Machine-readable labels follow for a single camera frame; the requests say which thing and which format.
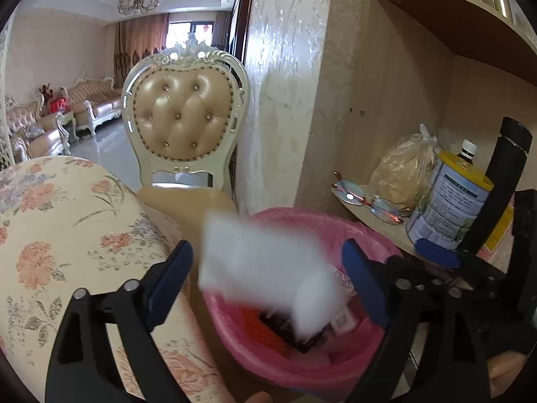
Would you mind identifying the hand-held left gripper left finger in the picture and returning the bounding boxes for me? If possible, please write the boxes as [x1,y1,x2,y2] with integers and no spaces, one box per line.
[44,239,194,403]

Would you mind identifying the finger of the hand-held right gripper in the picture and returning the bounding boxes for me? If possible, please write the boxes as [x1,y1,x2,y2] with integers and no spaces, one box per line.
[386,255,475,291]
[415,239,504,281]

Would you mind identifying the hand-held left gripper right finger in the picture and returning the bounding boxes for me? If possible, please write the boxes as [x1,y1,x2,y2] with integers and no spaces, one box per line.
[341,238,491,403]

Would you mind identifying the orange foam net sleeve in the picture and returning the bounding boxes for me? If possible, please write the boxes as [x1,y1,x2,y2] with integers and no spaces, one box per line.
[239,307,294,351]

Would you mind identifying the white foam sheet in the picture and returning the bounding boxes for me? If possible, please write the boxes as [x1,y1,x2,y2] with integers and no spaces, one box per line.
[198,212,351,341]

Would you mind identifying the black cardboard box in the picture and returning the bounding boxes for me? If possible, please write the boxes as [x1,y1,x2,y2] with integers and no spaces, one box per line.
[260,308,332,353]

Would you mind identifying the pink-lined trash bin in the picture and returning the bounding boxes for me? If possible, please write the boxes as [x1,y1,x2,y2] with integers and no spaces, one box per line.
[201,208,416,391]

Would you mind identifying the person's right hand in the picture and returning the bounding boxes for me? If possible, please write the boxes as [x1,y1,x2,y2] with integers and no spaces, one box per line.
[489,353,535,401]

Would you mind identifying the yellow-lid tin can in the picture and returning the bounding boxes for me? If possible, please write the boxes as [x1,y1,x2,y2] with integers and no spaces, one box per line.
[406,149,495,253]

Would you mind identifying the yellow packet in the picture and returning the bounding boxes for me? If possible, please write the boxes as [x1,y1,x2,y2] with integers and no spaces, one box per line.
[487,206,515,257]

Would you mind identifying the red-framed eyeglasses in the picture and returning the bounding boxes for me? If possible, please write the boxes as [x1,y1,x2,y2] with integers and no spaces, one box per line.
[332,171,414,225]

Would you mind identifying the clear bag of food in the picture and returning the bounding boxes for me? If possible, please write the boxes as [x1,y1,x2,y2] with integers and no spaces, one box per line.
[369,124,441,211]

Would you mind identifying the black thermos bottle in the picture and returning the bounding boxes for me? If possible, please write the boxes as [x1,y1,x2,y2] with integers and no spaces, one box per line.
[459,117,533,257]

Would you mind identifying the small brown bottle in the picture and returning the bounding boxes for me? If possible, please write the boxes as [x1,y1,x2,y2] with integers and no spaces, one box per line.
[456,139,479,161]

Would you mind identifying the beige tufted dining chair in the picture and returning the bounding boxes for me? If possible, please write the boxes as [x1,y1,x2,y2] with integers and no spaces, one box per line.
[121,34,251,240]

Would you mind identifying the cream side table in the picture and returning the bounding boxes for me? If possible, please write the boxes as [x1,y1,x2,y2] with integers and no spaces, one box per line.
[54,111,80,143]

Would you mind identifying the cream carved sofa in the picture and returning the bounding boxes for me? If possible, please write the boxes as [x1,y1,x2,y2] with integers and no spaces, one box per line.
[59,71,124,133]

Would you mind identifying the wooden shelf unit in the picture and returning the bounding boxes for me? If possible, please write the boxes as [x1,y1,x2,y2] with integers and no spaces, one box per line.
[294,0,537,286]

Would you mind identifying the brown patterned curtain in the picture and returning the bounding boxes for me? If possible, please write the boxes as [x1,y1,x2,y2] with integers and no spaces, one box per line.
[113,12,168,80]

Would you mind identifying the balcony glass door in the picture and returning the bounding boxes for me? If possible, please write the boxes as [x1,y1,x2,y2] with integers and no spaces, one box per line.
[168,21,219,51]

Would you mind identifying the steel cup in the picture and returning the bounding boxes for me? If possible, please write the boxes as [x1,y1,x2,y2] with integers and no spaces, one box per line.
[487,0,519,24]

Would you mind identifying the dark wooden door frame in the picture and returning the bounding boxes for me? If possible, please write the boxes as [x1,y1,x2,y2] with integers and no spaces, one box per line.
[214,0,258,63]

